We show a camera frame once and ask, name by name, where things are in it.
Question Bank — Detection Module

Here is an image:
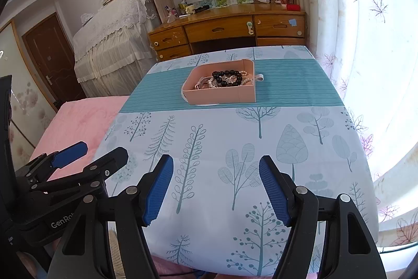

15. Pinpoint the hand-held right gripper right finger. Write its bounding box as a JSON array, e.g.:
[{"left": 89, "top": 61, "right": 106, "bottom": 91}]
[{"left": 259, "top": 155, "right": 387, "bottom": 279}]

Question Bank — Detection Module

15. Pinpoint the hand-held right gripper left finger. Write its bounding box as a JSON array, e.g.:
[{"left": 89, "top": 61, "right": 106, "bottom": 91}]
[{"left": 47, "top": 154, "right": 174, "bottom": 279}]

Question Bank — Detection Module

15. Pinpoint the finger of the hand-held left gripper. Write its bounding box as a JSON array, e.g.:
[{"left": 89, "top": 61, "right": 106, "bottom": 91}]
[
  {"left": 15, "top": 141, "right": 89, "bottom": 183},
  {"left": 30, "top": 146, "right": 129, "bottom": 198}
]

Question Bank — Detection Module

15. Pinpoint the pink jewelry box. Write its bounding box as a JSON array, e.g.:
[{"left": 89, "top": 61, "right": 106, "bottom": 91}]
[{"left": 181, "top": 59, "right": 264, "bottom": 104}]

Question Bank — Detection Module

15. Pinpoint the white pearl bracelet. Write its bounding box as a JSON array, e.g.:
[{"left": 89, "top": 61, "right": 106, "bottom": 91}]
[{"left": 240, "top": 70, "right": 256, "bottom": 86}]

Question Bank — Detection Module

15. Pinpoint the black bead bracelet with flower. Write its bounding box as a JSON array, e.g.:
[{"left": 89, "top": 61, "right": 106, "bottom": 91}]
[{"left": 211, "top": 69, "right": 243, "bottom": 88}]

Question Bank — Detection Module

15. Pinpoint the silver jewelry piece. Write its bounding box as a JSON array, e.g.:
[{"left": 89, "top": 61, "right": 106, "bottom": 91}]
[{"left": 195, "top": 76, "right": 223, "bottom": 90}]

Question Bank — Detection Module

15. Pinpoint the pink blanket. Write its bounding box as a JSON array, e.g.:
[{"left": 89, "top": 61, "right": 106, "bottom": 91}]
[{"left": 28, "top": 95, "right": 132, "bottom": 182}]

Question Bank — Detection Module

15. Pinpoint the tree printed tablecloth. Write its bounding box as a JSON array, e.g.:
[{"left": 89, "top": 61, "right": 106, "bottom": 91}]
[{"left": 95, "top": 45, "right": 381, "bottom": 278}]

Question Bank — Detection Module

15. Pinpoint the brown wooden door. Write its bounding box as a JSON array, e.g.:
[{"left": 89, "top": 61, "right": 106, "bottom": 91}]
[{"left": 22, "top": 12, "right": 87, "bottom": 104}]

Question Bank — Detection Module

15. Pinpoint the lace-covered piano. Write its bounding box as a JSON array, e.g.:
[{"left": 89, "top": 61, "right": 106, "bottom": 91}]
[{"left": 72, "top": 0, "right": 158, "bottom": 97}]

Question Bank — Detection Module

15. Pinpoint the wooden desk with drawers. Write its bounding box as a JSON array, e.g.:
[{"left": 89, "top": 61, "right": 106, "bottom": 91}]
[{"left": 148, "top": 2, "right": 308, "bottom": 62}]

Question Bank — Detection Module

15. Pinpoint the white floral curtain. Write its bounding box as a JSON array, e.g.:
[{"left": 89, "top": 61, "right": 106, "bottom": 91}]
[{"left": 287, "top": 0, "right": 418, "bottom": 247}]

